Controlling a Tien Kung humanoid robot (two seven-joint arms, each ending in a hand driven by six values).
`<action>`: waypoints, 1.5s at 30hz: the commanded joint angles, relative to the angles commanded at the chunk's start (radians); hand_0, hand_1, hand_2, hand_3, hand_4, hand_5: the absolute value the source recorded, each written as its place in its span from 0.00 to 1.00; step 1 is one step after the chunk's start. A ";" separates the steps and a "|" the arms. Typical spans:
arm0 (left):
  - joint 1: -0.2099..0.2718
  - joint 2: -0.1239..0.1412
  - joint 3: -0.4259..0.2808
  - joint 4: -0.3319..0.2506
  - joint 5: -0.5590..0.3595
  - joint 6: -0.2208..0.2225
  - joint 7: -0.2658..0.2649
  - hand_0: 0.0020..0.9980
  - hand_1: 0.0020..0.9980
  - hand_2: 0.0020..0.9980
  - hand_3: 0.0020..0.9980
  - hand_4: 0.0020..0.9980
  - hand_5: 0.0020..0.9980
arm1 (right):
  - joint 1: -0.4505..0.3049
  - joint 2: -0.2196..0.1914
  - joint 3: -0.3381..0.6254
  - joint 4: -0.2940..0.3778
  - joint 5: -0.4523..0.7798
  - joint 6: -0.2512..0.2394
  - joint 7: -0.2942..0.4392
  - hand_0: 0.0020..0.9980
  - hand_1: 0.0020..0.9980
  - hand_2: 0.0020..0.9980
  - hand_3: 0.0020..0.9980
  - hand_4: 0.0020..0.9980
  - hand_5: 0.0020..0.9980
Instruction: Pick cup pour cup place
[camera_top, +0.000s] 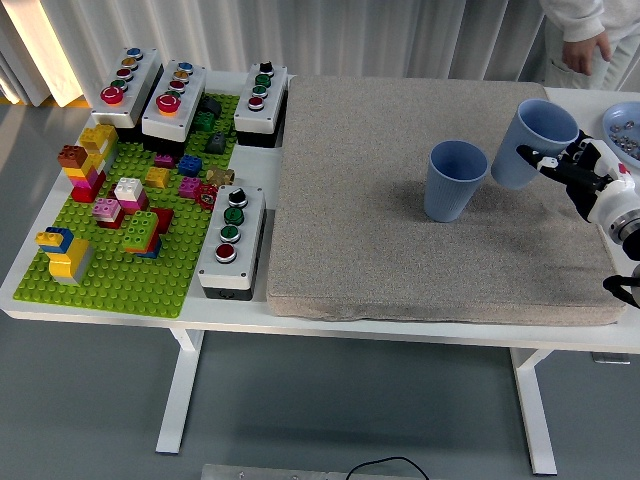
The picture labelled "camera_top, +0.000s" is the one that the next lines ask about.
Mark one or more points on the brown yellow pink red brick tower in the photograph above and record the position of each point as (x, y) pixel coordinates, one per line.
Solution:
(82, 180)

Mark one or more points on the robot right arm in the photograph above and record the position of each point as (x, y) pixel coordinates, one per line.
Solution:
(627, 230)

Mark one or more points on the dark green brick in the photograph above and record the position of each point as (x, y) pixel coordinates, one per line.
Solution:
(204, 122)

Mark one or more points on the person's right hand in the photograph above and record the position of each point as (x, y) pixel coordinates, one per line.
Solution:
(585, 52)

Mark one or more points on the pink white red brick stack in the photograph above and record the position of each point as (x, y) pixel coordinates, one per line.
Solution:
(107, 210)

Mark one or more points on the person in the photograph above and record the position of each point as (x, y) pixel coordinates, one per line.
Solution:
(575, 15)

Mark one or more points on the grey under-table bracket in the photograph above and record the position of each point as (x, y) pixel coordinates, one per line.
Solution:
(610, 358)

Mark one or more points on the dark grey round part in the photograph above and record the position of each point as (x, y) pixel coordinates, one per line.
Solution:
(212, 106)

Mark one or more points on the four-button control box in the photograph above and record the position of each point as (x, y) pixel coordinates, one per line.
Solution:
(272, 100)
(250, 235)

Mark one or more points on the flat magenta brick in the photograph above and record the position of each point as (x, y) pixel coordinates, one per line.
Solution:
(164, 161)

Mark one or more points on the white curtain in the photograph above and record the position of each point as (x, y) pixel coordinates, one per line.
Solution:
(300, 30)

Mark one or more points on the green studded baseplate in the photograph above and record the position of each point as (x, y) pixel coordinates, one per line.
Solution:
(125, 285)

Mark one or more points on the green orange blue brick stack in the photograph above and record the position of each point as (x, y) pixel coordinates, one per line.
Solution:
(140, 230)

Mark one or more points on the white table leg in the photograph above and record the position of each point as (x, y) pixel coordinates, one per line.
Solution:
(180, 390)
(532, 400)

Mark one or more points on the blue yellow grey brick stack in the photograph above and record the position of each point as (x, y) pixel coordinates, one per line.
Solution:
(70, 260)

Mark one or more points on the five-button control box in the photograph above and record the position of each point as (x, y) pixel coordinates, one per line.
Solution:
(187, 107)
(142, 85)

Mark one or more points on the blue ribbed cup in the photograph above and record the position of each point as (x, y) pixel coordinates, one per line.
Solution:
(515, 160)
(450, 200)

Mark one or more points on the yellow white brick stack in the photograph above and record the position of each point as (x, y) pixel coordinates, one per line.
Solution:
(97, 137)

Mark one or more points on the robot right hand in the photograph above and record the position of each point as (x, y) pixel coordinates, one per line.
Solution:
(607, 200)

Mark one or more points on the blue plate with metal nuts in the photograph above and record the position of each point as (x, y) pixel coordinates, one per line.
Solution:
(607, 125)

